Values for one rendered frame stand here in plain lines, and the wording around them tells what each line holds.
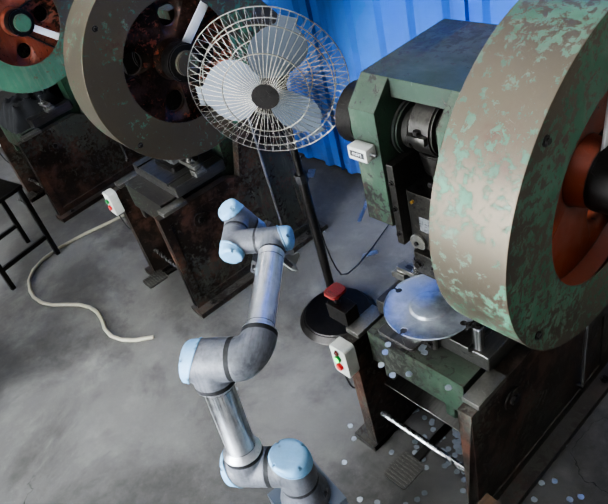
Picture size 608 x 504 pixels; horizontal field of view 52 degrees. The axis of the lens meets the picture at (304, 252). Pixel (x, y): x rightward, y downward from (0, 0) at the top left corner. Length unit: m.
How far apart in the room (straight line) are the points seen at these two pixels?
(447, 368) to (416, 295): 0.25
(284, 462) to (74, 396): 1.73
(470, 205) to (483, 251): 0.09
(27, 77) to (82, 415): 2.12
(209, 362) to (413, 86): 0.86
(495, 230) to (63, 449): 2.43
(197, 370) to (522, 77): 1.01
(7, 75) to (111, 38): 1.77
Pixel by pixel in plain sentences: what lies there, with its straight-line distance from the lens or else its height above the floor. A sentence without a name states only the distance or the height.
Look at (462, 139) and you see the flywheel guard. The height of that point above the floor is 1.57.
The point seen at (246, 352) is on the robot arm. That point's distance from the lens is 1.59.
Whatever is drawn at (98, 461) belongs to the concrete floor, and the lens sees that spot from 3.05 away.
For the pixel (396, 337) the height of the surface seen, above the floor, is 0.78.
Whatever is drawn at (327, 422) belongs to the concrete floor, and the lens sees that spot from 2.75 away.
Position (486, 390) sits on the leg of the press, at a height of 0.64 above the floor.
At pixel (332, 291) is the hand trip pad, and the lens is 2.14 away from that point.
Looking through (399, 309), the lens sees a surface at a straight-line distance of 2.00.
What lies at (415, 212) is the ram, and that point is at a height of 1.10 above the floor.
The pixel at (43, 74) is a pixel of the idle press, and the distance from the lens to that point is 4.35.
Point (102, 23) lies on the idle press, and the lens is 2.55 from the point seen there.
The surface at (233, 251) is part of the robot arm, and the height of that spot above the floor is 1.13.
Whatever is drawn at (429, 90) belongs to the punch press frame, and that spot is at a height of 1.49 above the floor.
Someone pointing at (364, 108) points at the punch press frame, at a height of 1.44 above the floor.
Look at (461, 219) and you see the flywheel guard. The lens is 1.23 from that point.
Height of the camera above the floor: 2.19
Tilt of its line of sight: 38 degrees down
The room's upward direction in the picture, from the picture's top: 16 degrees counter-clockwise
